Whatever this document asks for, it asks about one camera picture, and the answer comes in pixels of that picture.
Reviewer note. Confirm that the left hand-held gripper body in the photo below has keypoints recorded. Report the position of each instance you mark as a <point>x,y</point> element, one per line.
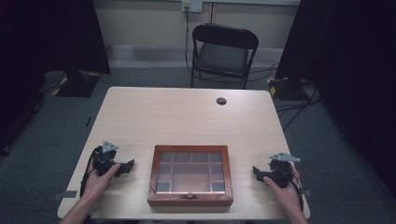
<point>104,157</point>

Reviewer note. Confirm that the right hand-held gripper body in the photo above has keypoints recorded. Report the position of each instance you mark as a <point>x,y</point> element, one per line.
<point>281,174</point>

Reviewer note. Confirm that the wooden box with glass lid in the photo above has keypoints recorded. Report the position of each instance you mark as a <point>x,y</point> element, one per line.
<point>190,200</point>

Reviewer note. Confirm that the person's right hand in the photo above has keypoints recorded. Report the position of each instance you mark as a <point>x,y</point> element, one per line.
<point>289,197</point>

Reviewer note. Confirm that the person's left hand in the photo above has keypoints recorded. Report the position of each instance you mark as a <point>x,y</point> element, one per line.
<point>95,186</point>

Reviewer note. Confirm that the grey floor tape strip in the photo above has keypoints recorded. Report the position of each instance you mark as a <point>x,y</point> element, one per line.
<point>65,194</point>

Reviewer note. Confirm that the black stand base striped tape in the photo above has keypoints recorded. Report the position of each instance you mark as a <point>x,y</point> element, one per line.
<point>77,85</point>
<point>286,88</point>

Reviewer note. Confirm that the black curtain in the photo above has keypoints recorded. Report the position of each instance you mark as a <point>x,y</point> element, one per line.
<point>37,56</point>
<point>351,77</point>

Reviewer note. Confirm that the black folding chair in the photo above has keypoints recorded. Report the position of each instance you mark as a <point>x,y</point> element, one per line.
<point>223,57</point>

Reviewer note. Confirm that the white wall outlet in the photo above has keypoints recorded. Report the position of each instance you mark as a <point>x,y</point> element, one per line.
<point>192,5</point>

